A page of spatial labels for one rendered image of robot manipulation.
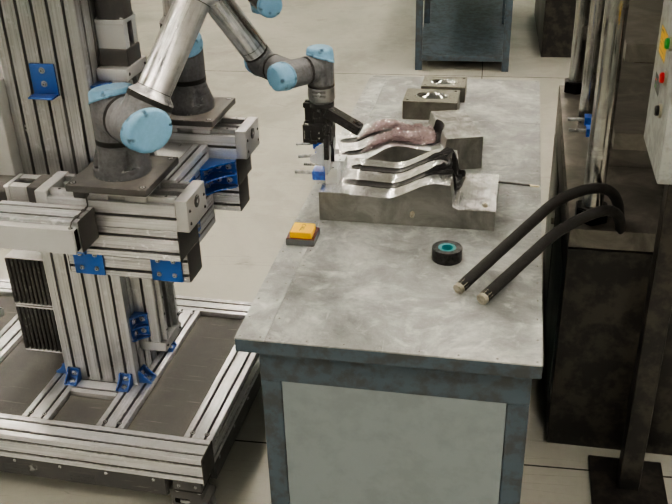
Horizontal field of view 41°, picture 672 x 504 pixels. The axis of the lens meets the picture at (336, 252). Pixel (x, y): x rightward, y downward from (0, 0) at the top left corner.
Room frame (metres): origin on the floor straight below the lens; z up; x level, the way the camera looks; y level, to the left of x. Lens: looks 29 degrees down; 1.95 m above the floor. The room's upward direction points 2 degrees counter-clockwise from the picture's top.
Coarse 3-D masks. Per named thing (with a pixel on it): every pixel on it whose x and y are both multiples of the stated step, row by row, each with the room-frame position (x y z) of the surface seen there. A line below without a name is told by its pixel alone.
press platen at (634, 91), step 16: (624, 64) 2.93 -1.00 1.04; (640, 64) 2.93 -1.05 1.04; (624, 80) 2.76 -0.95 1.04; (640, 80) 2.76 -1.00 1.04; (624, 96) 2.61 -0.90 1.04; (640, 96) 2.61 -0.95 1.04; (624, 112) 2.47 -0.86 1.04; (640, 112) 2.47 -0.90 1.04; (624, 128) 2.34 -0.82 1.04; (640, 128) 2.34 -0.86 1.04; (624, 144) 2.30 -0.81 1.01; (640, 144) 2.30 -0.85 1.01
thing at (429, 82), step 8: (424, 80) 3.39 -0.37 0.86; (432, 80) 3.39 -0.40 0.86; (440, 80) 3.40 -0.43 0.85; (448, 80) 3.39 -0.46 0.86; (456, 80) 3.37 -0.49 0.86; (464, 80) 3.37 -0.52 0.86; (424, 88) 3.31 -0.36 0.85; (432, 88) 3.31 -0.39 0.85; (440, 88) 3.30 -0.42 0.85; (448, 88) 3.30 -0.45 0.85; (456, 88) 3.29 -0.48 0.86; (464, 88) 3.28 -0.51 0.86; (464, 96) 3.28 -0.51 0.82
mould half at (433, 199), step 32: (352, 160) 2.53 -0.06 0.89; (416, 160) 2.48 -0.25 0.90; (320, 192) 2.31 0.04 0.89; (352, 192) 2.30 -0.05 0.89; (384, 192) 2.30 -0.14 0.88; (416, 192) 2.25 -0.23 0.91; (448, 192) 2.23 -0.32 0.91; (480, 192) 2.33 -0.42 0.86; (416, 224) 2.25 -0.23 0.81; (448, 224) 2.23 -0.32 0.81; (480, 224) 2.21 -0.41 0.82
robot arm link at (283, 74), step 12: (276, 60) 2.35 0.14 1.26; (288, 60) 2.33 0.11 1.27; (300, 60) 2.33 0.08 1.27; (264, 72) 2.36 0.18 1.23; (276, 72) 2.28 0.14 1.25; (288, 72) 2.28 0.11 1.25; (300, 72) 2.30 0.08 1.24; (312, 72) 2.32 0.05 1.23; (276, 84) 2.28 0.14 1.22; (288, 84) 2.28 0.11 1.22; (300, 84) 2.31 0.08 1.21
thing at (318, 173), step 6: (336, 162) 2.40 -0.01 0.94; (318, 168) 2.39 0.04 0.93; (324, 168) 2.39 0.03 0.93; (336, 168) 2.36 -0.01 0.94; (312, 174) 2.37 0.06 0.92; (318, 174) 2.37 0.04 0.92; (324, 174) 2.36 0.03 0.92; (330, 174) 2.36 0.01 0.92; (336, 174) 2.35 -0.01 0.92; (330, 180) 2.36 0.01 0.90; (336, 180) 2.35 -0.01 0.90
